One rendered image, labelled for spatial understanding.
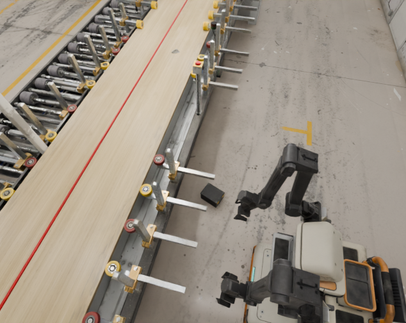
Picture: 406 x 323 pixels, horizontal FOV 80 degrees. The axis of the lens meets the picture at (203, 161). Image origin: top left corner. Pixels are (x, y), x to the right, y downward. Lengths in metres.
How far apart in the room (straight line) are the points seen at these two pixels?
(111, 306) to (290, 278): 1.28
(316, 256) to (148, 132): 1.40
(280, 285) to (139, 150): 1.38
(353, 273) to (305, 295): 0.92
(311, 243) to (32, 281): 1.43
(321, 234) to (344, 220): 1.76
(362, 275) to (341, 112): 2.51
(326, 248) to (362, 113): 2.99
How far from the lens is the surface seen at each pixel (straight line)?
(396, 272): 1.76
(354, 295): 1.65
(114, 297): 1.82
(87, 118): 2.19
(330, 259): 1.09
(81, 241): 1.66
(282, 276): 0.76
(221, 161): 2.82
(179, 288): 1.52
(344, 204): 2.96
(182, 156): 2.00
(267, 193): 1.18
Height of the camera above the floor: 2.35
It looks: 57 degrees down
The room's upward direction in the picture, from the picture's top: 1 degrees clockwise
